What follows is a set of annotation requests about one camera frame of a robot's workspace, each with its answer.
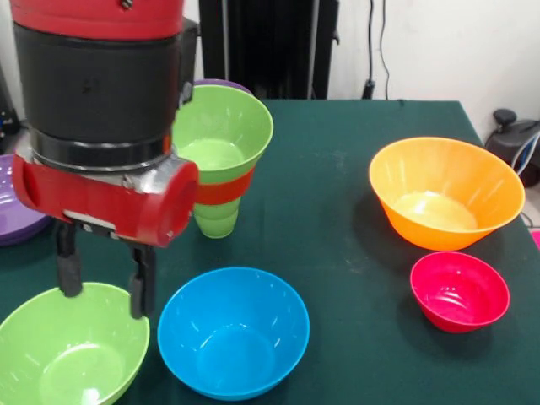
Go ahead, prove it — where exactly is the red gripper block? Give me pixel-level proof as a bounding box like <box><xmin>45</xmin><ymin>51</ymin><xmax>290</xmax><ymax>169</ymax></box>
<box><xmin>11</xmin><ymin>154</ymin><xmax>201</xmax><ymax>321</ymax></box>

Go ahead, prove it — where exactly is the purple bowl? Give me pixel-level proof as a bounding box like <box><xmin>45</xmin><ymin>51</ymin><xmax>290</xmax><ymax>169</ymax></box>
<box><xmin>192</xmin><ymin>78</ymin><xmax>255</xmax><ymax>97</ymax></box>
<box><xmin>0</xmin><ymin>154</ymin><xmax>54</xmax><ymax>248</ymax></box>

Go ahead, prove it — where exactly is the green cup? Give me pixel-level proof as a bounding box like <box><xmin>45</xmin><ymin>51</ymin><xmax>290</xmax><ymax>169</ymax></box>
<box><xmin>192</xmin><ymin>197</ymin><xmax>245</xmax><ymax>240</ymax></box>

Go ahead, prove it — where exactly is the blue bowl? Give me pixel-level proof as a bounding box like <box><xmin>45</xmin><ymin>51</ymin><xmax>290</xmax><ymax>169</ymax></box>
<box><xmin>157</xmin><ymin>266</ymin><xmax>311</xmax><ymax>402</ymax></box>

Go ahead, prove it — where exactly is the red-orange bowl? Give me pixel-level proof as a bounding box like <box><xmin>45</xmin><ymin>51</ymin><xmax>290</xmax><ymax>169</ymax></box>
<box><xmin>194</xmin><ymin>165</ymin><xmax>257</xmax><ymax>207</ymax></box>

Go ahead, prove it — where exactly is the small green bowl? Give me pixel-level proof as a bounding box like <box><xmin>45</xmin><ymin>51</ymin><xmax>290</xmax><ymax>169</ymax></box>
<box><xmin>170</xmin><ymin>84</ymin><xmax>275</xmax><ymax>175</ymax></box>

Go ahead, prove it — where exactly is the large green bowl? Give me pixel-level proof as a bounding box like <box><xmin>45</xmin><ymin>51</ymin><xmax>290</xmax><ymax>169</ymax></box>
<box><xmin>0</xmin><ymin>282</ymin><xmax>151</xmax><ymax>405</ymax></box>

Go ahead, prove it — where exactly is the black grey base foot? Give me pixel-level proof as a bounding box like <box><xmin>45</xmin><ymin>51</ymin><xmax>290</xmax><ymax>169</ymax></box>
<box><xmin>0</xmin><ymin>116</ymin><xmax>33</xmax><ymax>155</ymax></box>
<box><xmin>484</xmin><ymin>108</ymin><xmax>540</xmax><ymax>189</ymax></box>

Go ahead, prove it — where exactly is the dark green table cloth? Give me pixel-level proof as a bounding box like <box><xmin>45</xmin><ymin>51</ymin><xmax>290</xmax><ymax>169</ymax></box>
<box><xmin>0</xmin><ymin>96</ymin><xmax>540</xmax><ymax>405</ymax></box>

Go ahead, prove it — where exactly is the large orange bowl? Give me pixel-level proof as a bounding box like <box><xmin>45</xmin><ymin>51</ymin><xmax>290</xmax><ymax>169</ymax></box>
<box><xmin>368</xmin><ymin>136</ymin><xmax>527</xmax><ymax>252</ymax></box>

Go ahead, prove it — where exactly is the pink bowl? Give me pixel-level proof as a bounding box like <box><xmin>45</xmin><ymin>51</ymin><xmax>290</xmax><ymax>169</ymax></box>
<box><xmin>409</xmin><ymin>251</ymin><xmax>511</xmax><ymax>334</ymax></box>

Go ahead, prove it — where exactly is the black pedestal column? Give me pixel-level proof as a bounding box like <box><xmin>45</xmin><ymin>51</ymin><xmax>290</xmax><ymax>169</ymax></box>
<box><xmin>183</xmin><ymin>0</ymin><xmax>341</xmax><ymax>100</ymax></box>

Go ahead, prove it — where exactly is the black wall cable with plug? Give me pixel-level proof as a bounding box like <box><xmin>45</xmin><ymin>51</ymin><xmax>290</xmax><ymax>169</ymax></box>
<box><xmin>361</xmin><ymin>0</ymin><xmax>392</xmax><ymax>100</ymax></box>

